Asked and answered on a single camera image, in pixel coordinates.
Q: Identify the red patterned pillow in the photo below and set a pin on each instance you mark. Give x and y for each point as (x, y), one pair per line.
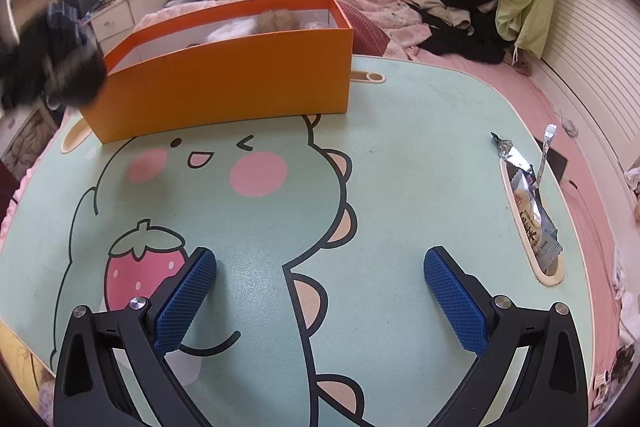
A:
(370, 34)

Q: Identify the cartoon dinosaur print desktop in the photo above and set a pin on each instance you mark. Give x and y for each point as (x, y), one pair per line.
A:
(400, 187)

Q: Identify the orange cardboard box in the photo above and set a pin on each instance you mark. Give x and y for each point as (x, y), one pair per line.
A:
(225, 77)

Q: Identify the dark smartphone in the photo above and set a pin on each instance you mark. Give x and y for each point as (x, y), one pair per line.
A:
(556, 163)

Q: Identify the beige garment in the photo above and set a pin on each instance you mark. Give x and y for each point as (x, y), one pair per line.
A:
(450, 12)

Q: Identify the cream fluffy pom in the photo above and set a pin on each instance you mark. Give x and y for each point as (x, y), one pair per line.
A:
(232, 30)

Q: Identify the opened silver snack packet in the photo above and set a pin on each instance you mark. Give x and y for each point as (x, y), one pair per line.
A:
(532, 217)

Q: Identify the white slatted headboard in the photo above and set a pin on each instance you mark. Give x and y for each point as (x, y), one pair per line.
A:
(595, 47)

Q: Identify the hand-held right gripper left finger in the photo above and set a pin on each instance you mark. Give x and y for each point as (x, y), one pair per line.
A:
(187, 302)

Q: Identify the brown fluffy pom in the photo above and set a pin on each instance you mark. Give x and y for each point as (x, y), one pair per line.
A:
(277, 21)

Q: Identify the white desk with drawers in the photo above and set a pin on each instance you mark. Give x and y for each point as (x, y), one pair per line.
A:
(117, 19)

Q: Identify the white crumpled cloth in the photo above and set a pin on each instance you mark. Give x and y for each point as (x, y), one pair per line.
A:
(621, 274)

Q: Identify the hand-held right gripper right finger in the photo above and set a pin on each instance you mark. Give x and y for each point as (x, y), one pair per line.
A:
(455, 302)

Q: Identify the yellow printed blanket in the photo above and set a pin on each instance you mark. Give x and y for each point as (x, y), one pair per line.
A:
(20, 357)

